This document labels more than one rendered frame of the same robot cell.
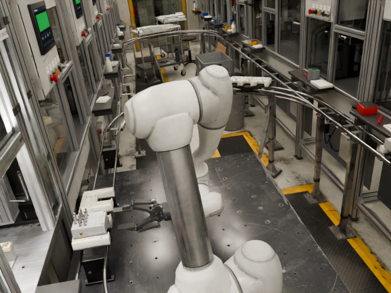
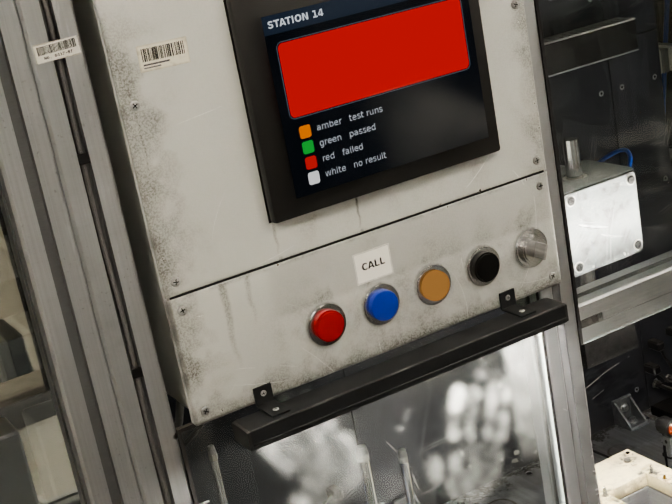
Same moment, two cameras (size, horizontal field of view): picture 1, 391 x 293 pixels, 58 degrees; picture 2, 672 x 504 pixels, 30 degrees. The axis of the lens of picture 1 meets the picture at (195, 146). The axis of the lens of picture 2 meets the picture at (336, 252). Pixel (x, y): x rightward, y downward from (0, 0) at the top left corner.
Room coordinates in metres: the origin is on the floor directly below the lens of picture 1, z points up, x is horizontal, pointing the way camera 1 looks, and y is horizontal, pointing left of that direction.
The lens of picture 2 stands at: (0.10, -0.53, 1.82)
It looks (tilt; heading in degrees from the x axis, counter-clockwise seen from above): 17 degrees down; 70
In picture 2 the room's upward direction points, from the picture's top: 11 degrees counter-clockwise
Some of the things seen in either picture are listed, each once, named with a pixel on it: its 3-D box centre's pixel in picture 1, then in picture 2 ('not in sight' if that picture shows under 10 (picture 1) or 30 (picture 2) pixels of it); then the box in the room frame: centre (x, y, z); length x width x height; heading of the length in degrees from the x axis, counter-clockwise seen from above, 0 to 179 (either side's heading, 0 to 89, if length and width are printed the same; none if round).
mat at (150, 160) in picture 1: (153, 92); not in sight; (5.63, 0.60, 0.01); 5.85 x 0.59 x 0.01; 6
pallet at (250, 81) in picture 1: (248, 84); not in sight; (2.95, -0.51, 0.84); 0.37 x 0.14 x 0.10; 64
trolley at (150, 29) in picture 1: (158, 50); not in sight; (6.59, 0.50, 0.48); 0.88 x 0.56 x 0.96; 114
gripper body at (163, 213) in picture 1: (160, 212); not in sight; (1.17, 0.17, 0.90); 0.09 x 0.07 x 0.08; 96
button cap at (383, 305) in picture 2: not in sight; (380, 303); (0.52, 0.51, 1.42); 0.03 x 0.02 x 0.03; 6
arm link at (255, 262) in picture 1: (255, 273); not in sight; (0.86, -0.16, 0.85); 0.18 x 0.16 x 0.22; 113
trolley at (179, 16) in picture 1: (174, 36); not in sight; (7.90, 0.23, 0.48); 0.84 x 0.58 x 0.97; 14
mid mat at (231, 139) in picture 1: (236, 153); not in sight; (3.27, -0.42, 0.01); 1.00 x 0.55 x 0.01; 6
